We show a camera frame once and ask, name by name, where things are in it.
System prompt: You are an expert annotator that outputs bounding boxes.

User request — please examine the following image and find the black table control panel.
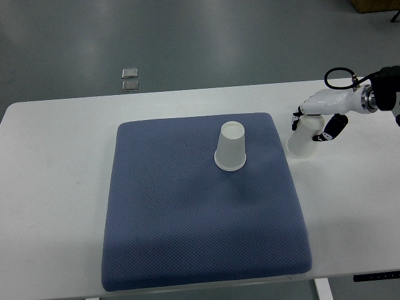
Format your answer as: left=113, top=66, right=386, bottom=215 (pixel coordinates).
left=353, top=271, right=400, bottom=283

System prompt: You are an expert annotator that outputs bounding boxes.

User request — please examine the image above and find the white paper cup on mat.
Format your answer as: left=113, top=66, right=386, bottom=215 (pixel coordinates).
left=214, top=121, right=246, bottom=172

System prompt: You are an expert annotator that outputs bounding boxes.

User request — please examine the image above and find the white paper cup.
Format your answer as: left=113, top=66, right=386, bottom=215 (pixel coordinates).
left=286, top=116, right=324, bottom=159
left=214, top=121, right=246, bottom=172

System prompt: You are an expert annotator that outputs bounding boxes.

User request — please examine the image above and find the brown cardboard box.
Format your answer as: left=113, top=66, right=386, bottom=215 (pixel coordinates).
left=349, top=0, right=399, bottom=13

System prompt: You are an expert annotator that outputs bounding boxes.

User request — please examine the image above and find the upper metal floor plate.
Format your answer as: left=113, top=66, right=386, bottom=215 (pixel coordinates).
left=121, top=67, right=138, bottom=79

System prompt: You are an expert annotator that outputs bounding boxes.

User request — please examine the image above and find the black tripod leg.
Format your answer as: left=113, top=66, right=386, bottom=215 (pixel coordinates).
left=391, top=10, right=400, bottom=23

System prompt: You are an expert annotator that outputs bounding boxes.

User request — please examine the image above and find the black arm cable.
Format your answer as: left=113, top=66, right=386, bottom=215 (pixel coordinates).
left=324, top=67, right=381, bottom=92

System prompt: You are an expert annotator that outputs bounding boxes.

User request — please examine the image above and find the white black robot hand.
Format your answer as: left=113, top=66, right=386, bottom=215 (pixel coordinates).
left=291, top=88, right=371, bottom=142

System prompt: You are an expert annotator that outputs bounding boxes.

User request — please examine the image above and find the blue quilted cushion mat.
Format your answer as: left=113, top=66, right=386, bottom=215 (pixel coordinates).
left=101, top=112, right=312, bottom=292

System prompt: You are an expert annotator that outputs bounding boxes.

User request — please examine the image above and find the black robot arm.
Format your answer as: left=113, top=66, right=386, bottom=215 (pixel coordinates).
left=291, top=66, right=399, bottom=142

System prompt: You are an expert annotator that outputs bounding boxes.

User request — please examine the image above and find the white table leg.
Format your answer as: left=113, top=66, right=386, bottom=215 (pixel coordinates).
left=314, top=278, right=334, bottom=300

